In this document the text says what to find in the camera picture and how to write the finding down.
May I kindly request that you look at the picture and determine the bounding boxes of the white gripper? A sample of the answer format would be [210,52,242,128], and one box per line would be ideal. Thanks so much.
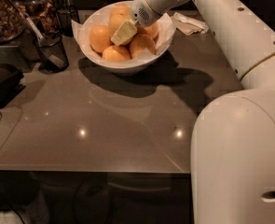
[111,0,189,46]

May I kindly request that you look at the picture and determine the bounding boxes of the orange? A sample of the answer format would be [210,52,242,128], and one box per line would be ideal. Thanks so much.
[129,34,156,58]
[89,24,113,53]
[102,45,131,62]
[108,16,131,38]
[137,22,158,39]
[110,4,130,18]

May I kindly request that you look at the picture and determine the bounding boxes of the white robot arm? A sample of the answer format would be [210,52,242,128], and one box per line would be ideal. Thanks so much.
[131,0,275,224]

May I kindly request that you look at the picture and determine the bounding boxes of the white ceramic bowl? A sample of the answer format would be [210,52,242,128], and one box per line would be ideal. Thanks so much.
[78,0,175,77]

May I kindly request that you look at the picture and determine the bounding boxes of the folded paper napkins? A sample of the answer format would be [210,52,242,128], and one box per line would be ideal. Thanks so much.
[171,12,209,35]

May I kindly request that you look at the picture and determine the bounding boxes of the rear black mesh cup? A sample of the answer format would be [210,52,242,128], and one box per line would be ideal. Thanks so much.
[57,6,79,37]

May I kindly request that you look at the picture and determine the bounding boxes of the black mesh cup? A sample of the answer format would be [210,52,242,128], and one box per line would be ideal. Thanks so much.
[34,33,69,73]
[57,6,79,37]

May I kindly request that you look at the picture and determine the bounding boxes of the front black mesh cup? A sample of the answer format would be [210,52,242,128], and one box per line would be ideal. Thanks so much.
[34,33,69,73]

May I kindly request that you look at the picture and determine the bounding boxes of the large glass snack jar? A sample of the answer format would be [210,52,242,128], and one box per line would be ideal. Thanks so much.
[0,0,24,44]

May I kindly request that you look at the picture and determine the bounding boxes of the dark brown device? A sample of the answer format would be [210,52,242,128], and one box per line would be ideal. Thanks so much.
[0,63,24,108]

